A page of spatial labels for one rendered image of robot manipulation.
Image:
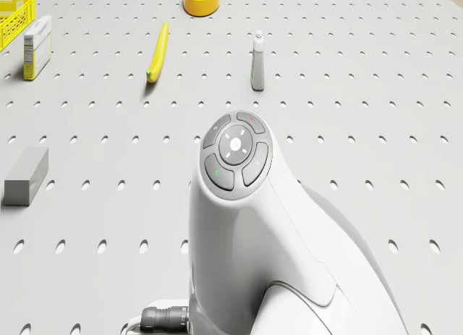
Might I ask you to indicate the banana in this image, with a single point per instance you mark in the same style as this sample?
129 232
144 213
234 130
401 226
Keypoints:
159 56

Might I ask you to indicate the small white bottle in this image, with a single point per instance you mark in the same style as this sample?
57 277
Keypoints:
258 69

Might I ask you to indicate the yellow bowl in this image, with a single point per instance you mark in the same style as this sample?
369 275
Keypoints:
201 4

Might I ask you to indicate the yellow and white box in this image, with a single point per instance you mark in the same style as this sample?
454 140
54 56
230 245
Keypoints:
38 49

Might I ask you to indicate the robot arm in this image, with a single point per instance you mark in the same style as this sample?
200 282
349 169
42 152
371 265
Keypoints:
253 241

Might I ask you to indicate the yellow basket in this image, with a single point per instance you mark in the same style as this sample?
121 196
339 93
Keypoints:
14 22

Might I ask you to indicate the grey cube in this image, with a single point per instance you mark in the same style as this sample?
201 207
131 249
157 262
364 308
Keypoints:
25 179

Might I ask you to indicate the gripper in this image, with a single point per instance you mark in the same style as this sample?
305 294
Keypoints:
164 317

